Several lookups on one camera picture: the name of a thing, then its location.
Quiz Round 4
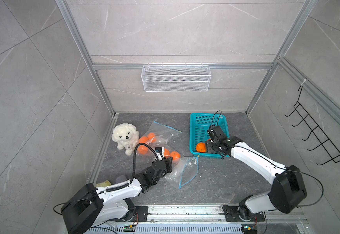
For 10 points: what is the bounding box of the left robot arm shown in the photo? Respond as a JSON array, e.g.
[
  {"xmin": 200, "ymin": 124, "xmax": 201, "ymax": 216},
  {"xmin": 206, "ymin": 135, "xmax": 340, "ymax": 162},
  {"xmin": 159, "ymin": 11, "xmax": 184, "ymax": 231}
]
[{"xmin": 61, "ymin": 157, "xmax": 173, "ymax": 234}]

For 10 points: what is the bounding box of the black wire hook rack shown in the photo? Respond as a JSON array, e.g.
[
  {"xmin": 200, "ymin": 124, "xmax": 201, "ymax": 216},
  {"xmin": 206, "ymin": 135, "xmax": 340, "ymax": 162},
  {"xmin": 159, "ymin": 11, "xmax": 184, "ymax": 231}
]
[{"xmin": 285, "ymin": 86, "xmax": 340, "ymax": 166}]

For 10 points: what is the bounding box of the clear zip-top bag blue seal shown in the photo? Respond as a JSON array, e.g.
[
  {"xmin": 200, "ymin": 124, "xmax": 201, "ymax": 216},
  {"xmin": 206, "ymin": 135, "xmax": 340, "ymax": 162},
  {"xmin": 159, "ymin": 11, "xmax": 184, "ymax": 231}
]
[{"xmin": 165, "ymin": 156, "xmax": 199, "ymax": 189}]

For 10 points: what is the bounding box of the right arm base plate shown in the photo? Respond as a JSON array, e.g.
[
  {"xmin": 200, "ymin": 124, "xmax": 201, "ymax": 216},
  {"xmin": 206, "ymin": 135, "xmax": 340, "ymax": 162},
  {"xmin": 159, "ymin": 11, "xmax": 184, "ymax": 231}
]
[{"xmin": 222, "ymin": 205, "xmax": 266, "ymax": 222}]

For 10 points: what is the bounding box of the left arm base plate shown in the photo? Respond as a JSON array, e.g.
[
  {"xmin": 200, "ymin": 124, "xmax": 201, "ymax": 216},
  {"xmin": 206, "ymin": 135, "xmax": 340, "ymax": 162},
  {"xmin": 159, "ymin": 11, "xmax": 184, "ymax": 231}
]
[{"xmin": 122, "ymin": 206, "xmax": 149, "ymax": 222}]

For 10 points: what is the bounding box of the orange six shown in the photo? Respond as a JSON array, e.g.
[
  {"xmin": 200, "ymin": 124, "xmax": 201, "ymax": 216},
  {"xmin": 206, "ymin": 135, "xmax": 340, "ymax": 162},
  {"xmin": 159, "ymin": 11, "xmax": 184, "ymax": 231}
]
[{"xmin": 147, "ymin": 132, "xmax": 157, "ymax": 143}]

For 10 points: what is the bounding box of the aluminium mounting rail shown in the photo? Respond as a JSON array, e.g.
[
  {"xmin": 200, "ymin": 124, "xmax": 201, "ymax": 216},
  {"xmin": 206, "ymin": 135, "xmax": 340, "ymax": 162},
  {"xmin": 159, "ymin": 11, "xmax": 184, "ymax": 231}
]
[{"xmin": 144, "ymin": 204, "xmax": 307, "ymax": 223}]

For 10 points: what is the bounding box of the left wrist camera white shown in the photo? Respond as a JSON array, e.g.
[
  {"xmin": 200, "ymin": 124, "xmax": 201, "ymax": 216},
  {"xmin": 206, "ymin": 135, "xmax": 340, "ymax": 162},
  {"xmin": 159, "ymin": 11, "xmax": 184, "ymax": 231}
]
[{"xmin": 154, "ymin": 147, "xmax": 166, "ymax": 161}]

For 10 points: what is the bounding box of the orange three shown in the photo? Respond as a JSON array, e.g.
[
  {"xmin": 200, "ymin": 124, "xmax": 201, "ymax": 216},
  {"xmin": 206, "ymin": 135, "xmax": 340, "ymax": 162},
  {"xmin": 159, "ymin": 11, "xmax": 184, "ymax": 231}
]
[{"xmin": 163, "ymin": 148, "xmax": 171, "ymax": 158}]

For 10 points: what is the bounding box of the orange one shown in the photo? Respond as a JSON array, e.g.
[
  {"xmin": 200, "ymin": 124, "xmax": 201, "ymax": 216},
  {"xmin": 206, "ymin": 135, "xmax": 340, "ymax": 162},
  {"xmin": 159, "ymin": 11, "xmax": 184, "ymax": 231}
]
[{"xmin": 196, "ymin": 142, "xmax": 208, "ymax": 153}]

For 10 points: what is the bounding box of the orange seven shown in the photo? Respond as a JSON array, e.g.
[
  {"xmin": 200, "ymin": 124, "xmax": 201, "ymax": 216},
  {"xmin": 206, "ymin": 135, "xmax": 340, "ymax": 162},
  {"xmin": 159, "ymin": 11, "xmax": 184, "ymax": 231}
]
[{"xmin": 137, "ymin": 145, "xmax": 149, "ymax": 155}]

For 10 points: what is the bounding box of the yellow plush toy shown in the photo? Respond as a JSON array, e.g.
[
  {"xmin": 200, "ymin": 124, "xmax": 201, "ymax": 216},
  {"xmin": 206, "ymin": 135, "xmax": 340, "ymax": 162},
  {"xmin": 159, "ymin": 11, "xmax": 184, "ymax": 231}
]
[{"xmin": 96, "ymin": 180, "xmax": 112, "ymax": 187}]

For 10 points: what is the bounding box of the teal plastic basket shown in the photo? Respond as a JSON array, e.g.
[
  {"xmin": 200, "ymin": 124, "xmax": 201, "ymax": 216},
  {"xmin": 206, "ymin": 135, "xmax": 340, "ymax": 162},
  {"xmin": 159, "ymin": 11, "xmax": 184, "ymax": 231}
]
[{"xmin": 189, "ymin": 113, "xmax": 231, "ymax": 159}]

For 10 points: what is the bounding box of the orange two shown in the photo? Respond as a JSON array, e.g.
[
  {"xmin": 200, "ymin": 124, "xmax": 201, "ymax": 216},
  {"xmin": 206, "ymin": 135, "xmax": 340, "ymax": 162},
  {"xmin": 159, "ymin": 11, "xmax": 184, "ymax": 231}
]
[{"xmin": 170, "ymin": 151, "xmax": 181, "ymax": 161}]

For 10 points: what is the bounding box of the white plush dog toy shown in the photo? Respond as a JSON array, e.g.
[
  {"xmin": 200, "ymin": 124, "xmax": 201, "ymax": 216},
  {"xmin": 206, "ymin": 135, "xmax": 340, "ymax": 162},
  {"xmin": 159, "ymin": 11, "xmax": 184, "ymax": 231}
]
[{"xmin": 111, "ymin": 123, "xmax": 139, "ymax": 156}]

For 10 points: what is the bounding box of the orange five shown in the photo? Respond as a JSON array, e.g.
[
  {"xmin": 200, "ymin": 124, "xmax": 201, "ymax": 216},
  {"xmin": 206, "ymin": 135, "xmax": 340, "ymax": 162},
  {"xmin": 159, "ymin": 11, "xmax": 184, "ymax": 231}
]
[{"xmin": 139, "ymin": 136, "xmax": 149, "ymax": 143}]

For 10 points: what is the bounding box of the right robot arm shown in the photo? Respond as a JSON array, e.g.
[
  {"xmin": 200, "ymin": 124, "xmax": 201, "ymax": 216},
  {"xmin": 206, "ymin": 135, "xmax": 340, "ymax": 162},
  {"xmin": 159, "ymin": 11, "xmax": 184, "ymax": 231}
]
[{"xmin": 206, "ymin": 125, "xmax": 307, "ymax": 221}]

